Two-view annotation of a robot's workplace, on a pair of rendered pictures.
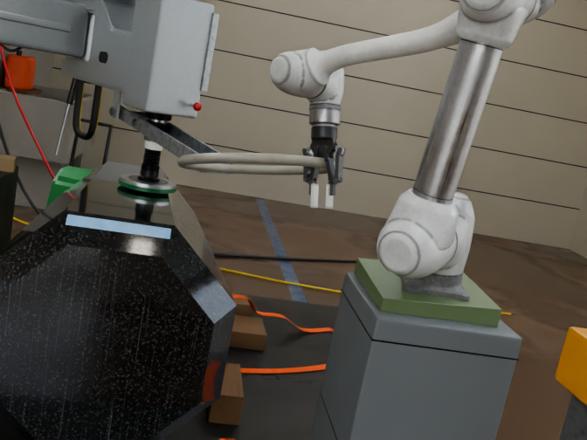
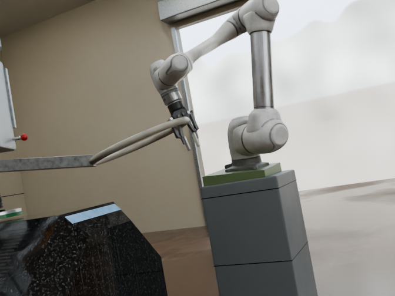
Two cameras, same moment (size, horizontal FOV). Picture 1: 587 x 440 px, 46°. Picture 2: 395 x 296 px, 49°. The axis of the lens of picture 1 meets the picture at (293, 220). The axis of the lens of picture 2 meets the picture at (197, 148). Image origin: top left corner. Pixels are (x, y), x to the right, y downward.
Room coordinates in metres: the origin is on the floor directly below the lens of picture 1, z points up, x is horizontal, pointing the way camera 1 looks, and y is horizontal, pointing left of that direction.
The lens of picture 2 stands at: (0.78, 1.63, 0.90)
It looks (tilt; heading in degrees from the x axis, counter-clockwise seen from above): 3 degrees up; 304
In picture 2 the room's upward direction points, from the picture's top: 10 degrees counter-clockwise
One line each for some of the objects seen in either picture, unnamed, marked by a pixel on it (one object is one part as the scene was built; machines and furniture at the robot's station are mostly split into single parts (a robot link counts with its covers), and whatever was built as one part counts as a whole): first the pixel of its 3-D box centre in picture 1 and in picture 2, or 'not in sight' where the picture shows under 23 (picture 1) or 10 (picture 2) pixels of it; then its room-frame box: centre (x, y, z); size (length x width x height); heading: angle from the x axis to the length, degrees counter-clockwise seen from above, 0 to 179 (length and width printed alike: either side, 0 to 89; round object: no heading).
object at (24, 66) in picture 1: (22, 71); not in sight; (5.52, 2.35, 1.00); 0.50 x 0.22 x 0.33; 9
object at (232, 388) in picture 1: (224, 391); not in sight; (2.57, 0.14, 0.07); 0.30 x 0.12 x 0.12; 10
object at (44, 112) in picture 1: (44, 144); not in sight; (5.67, 2.16, 0.43); 1.30 x 0.62 x 0.86; 9
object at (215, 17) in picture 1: (204, 51); (2, 98); (2.61, 0.44, 1.37); 0.08 x 0.03 x 0.28; 41
